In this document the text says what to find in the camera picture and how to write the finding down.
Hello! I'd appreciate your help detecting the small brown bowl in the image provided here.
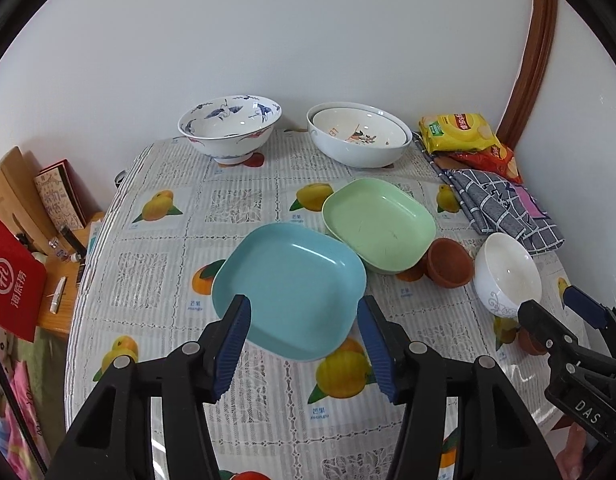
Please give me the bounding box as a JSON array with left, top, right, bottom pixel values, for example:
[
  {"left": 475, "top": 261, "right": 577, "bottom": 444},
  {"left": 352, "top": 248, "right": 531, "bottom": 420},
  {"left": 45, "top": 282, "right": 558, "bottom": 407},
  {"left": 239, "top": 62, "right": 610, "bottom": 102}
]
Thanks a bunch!
[
  {"left": 517, "top": 329, "right": 550, "bottom": 357},
  {"left": 424, "top": 238, "right": 475, "bottom": 289}
]

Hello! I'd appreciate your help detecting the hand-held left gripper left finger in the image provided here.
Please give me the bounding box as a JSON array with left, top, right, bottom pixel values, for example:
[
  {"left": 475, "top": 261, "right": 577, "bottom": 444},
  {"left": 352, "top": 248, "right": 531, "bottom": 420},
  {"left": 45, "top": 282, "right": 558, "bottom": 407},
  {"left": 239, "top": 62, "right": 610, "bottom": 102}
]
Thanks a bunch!
[{"left": 47, "top": 294, "right": 253, "bottom": 480}]

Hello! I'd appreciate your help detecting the pink cloth label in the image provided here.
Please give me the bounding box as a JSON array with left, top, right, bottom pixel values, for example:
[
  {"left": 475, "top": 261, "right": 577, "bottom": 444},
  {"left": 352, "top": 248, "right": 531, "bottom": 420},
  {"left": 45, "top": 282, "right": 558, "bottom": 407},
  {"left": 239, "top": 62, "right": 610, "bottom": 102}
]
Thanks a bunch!
[{"left": 513, "top": 185, "right": 546, "bottom": 220}]

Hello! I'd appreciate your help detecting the blue crane-painted white bowl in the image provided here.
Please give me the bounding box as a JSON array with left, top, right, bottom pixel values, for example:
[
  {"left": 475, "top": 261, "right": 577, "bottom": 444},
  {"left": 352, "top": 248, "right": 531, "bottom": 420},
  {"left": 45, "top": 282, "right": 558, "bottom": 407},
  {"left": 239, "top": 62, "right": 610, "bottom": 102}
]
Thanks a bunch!
[{"left": 177, "top": 94, "right": 283, "bottom": 166}]

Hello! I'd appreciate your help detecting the red patterned book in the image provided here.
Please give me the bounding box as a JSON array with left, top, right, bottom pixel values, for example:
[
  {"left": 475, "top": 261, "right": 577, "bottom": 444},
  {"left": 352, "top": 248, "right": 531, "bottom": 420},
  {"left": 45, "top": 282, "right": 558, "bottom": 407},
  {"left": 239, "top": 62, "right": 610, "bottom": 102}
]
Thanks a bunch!
[{"left": 34, "top": 159, "right": 101, "bottom": 231}]

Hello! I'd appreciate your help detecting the red chip bag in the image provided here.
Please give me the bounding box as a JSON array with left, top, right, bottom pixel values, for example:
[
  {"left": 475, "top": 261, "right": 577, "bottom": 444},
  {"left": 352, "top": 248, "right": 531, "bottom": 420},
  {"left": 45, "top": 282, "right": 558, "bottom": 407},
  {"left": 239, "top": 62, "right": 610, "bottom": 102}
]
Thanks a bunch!
[{"left": 450, "top": 142, "right": 523, "bottom": 183}]

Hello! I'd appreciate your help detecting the small white bowl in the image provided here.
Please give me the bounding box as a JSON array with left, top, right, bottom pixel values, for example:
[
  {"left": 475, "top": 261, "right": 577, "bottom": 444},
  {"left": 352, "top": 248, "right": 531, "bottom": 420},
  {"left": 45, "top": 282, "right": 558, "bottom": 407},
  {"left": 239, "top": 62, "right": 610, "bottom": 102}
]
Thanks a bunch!
[{"left": 474, "top": 232, "right": 543, "bottom": 318}]

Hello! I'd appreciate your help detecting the person's right hand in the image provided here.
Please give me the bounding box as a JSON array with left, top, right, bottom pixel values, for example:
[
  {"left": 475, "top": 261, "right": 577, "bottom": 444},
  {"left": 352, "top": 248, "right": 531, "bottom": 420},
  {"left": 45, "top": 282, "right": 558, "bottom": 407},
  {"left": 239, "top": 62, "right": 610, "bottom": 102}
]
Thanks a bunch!
[{"left": 558, "top": 424, "right": 597, "bottom": 480}]

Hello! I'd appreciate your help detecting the yellow chip bag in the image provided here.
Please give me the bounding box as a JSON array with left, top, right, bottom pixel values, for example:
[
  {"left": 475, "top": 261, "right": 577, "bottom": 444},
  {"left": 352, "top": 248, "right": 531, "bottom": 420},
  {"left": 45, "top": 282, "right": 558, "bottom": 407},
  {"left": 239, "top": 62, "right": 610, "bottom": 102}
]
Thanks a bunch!
[{"left": 419, "top": 112, "right": 501, "bottom": 155}]

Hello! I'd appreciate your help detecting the large white swirl-pattern bowl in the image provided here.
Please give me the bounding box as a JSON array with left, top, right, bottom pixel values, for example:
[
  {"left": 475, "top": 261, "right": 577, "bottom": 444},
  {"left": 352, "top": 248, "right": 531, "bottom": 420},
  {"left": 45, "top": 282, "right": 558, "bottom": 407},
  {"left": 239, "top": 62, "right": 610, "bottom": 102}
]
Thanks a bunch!
[{"left": 306, "top": 102, "right": 414, "bottom": 168}]

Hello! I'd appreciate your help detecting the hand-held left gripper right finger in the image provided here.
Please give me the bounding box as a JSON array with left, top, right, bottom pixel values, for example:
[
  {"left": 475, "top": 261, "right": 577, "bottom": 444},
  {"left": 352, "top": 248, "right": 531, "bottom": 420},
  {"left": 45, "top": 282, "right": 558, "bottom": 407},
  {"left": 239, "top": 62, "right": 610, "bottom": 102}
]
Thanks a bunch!
[{"left": 357, "top": 295, "right": 571, "bottom": 480}]

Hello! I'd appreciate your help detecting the white tube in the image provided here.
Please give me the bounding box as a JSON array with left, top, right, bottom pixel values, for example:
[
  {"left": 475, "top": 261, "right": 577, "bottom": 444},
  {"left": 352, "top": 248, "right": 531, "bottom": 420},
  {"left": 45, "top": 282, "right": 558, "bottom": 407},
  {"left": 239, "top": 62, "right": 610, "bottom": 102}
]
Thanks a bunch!
[{"left": 48, "top": 276, "right": 68, "bottom": 313}]

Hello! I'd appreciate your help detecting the grey checked cloth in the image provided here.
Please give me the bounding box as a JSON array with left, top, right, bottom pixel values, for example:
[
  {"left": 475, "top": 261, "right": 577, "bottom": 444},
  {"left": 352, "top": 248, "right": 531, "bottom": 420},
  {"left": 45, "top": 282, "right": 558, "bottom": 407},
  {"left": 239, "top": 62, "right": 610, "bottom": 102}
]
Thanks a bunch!
[{"left": 428, "top": 152, "right": 566, "bottom": 256}]

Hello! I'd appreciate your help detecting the fruit-printed tablecloth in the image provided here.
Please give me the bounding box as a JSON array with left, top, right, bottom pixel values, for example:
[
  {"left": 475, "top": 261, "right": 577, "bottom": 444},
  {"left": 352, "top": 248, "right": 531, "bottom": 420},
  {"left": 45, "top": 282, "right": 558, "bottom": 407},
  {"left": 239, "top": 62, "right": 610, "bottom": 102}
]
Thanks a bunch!
[{"left": 63, "top": 132, "right": 616, "bottom": 480}]

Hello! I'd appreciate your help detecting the white bowl with orange print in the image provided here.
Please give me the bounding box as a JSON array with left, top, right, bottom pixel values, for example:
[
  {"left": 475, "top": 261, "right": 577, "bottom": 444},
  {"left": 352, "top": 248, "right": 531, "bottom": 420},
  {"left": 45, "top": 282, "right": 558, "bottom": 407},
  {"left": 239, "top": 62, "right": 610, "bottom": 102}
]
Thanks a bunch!
[{"left": 311, "top": 107, "right": 408, "bottom": 147}]

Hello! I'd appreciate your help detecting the red box with white logo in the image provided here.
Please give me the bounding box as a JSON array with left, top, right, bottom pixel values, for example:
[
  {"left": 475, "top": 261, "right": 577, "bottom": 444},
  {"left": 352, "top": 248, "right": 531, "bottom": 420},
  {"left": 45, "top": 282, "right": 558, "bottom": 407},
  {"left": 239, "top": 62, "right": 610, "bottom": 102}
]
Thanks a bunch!
[{"left": 0, "top": 210, "right": 48, "bottom": 343}]

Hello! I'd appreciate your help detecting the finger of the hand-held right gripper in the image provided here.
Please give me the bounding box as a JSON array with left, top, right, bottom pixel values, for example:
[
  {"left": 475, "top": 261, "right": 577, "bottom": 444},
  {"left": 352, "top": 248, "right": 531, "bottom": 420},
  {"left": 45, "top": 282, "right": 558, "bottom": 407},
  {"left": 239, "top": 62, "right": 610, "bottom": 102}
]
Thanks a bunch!
[
  {"left": 562, "top": 283, "right": 616, "bottom": 357},
  {"left": 518, "top": 300, "right": 583, "bottom": 362}
]

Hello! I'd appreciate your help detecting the colourful printed bedding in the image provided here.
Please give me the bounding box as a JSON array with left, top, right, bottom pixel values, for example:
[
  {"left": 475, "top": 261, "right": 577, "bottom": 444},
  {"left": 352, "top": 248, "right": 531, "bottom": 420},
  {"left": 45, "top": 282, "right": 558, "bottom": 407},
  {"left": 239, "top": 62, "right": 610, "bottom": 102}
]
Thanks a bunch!
[{"left": 0, "top": 320, "right": 66, "bottom": 480}]

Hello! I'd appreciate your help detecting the green square plate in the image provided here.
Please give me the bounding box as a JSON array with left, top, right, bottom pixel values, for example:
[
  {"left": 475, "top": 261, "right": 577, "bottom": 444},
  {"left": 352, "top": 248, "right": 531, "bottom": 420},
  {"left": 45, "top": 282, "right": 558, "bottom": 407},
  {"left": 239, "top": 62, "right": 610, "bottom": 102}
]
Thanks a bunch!
[{"left": 321, "top": 178, "right": 437, "bottom": 275}]

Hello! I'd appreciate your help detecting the brown wooden door frame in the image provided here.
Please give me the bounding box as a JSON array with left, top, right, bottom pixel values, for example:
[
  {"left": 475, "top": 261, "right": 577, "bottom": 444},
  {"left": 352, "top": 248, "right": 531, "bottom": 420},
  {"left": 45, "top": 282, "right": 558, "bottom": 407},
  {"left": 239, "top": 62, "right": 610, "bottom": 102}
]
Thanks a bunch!
[{"left": 498, "top": 0, "right": 559, "bottom": 151}]

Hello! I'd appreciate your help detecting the blue square plate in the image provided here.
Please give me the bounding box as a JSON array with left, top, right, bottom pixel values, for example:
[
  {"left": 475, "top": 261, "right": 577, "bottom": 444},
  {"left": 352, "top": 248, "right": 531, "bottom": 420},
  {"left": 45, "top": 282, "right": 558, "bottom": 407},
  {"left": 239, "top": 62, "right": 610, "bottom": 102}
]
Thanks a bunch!
[{"left": 211, "top": 222, "right": 367, "bottom": 362}]

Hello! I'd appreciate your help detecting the wooden side table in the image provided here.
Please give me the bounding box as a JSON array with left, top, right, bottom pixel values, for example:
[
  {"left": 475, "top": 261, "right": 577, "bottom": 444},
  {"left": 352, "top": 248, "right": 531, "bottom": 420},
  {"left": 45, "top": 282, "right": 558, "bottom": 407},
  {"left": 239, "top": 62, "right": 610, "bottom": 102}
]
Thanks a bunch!
[{"left": 35, "top": 212, "right": 106, "bottom": 336}]

